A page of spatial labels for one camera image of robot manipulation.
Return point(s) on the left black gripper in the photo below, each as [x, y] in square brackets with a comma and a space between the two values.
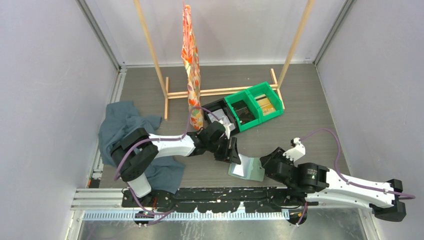
[224, 156]

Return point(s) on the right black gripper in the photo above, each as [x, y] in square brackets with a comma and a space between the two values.
[276, 155]

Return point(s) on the green card holder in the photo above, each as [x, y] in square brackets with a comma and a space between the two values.
[249, 169]

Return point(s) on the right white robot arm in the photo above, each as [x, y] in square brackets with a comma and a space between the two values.
[314, 183]

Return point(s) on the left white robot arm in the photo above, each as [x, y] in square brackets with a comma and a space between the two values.
[133, 154]

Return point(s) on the cards in black bin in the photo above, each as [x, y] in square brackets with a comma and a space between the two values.
[219, 116]

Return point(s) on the green bin left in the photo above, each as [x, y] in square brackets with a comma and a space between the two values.
[245, 110]

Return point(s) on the green bin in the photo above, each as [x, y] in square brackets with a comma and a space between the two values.
[269, 103]
[245, 110]

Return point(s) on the black storage bin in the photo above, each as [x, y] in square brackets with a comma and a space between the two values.
[221, 103]

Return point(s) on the green bin right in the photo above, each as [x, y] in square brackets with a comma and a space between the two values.
[269, 103]

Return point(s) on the wooden clothes rack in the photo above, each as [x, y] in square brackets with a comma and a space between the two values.
[164, 82]

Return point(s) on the orange floral hanging garment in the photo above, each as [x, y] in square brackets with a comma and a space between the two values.
[190, 58]

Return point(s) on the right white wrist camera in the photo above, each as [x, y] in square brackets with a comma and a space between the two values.
[297, 151]

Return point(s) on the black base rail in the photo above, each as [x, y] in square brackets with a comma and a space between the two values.
[259, 199]

